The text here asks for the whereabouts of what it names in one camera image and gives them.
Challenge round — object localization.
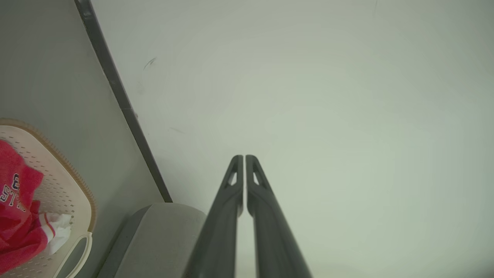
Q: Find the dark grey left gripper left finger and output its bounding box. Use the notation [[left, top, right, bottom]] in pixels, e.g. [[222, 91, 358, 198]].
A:
[[182, 155, 244, 278]]

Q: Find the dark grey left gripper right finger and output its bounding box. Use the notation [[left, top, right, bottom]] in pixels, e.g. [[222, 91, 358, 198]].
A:
[[246, 155, 313, 278]]

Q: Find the red garment with white lining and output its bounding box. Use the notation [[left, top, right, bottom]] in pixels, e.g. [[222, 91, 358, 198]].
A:
[[0, 199, 74, 273]]

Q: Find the red jersey with white lettering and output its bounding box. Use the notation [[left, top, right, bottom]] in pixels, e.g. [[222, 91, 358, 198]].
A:
[[0, 139, 45, 217]]

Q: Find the grey fabric sofa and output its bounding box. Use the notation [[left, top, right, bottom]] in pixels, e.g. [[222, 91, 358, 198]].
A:
[[96, 202, 209, 278]]

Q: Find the black baseboard strip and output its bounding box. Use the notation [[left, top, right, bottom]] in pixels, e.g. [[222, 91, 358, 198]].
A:
[[122, 108, 173, 203], [74, 0, 134, 111]]

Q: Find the cream perforated laundry basket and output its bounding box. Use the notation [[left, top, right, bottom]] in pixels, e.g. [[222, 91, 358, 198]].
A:
[[0, 119, 97, 278]]

